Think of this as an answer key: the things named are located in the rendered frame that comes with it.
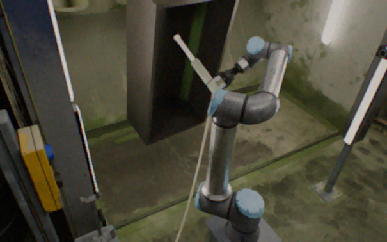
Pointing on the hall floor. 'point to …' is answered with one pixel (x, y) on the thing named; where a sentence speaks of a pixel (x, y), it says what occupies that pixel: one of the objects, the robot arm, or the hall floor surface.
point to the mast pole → (368, 110)
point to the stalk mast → (16, 173)
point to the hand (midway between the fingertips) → (212, 88)
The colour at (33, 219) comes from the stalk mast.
